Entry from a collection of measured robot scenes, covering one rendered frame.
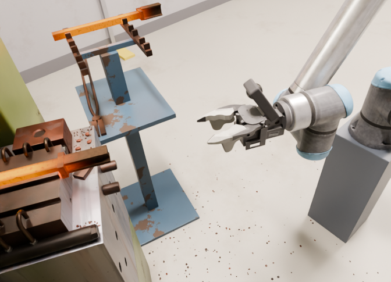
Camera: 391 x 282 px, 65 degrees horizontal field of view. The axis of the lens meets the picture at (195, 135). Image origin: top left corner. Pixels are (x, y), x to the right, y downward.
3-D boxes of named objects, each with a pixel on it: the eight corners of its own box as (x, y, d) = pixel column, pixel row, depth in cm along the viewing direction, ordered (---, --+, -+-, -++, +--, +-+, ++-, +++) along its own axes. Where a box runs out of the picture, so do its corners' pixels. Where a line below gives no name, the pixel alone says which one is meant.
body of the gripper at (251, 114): (243, 152, 74) (288, 139, 76) (245, 125, 68) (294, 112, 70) (231, 132, 80) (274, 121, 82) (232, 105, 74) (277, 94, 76)
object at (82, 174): (84, 180, 73) (82, 177, 72) (74, 178, 74) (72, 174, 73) (94, 166, 76) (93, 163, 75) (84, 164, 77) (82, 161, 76)
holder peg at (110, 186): (120, 185, 79) (117, 178, 77) (121, 193, 77) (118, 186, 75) (104, 189, 78) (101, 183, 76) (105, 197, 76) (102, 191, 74)
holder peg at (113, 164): (117, 164, 84) (114, 157, 82) (118, 171, 82) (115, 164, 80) (102, 168, 83) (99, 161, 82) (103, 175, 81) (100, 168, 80)
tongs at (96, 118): (78, 61, 149) (77, 59, 149) (86, 59, 150) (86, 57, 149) (95, 138, 107) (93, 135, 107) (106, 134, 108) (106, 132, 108)
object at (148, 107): (141, 70, 143) (139, 66, 142) (176, 117, 116) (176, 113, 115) (76, 90, 134) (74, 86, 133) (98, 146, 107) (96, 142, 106)
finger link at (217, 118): (198, 135, 77) (235, 134, 77) (196, 117, 73) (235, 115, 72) (198, 127, 79) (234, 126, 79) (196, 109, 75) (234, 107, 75)
